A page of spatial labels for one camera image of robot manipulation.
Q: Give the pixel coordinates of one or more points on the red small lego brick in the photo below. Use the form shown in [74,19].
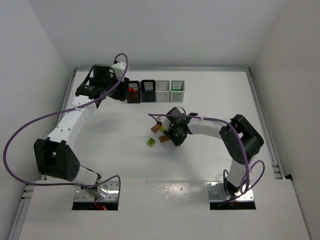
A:
[131,90]

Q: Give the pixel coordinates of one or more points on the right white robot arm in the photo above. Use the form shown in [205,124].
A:
[240,138]

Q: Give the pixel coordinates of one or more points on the lime lego brick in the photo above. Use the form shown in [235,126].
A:
[151,142]
[163,129]

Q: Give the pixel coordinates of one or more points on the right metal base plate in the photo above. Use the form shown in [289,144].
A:
[217,193]

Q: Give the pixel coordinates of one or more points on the black slotted container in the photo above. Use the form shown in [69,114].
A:
[148,90]
[134,98]

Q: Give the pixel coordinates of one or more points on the white slotted container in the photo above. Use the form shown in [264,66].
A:
[177,91]
[162,91]

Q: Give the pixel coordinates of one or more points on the brown lego brick upper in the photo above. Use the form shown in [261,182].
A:
[156,128]

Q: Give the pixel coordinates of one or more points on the brown lego brick lower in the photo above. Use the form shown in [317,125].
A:
[163,138]

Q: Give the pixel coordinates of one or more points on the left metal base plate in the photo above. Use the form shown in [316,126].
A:
[106,192]

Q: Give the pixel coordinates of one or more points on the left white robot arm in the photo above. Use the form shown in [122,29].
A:
[54,154]

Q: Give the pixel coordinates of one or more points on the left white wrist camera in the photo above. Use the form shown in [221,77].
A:
[119,68]

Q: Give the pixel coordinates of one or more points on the brown lego brick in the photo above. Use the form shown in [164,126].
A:
[163,138]
[156,128]

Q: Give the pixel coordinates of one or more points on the metal base plate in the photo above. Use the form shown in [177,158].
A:
[106,192]
[217,193]

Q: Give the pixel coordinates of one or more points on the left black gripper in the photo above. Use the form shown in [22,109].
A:
[122,89]

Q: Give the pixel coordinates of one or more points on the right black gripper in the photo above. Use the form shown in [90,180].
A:
[172,135]

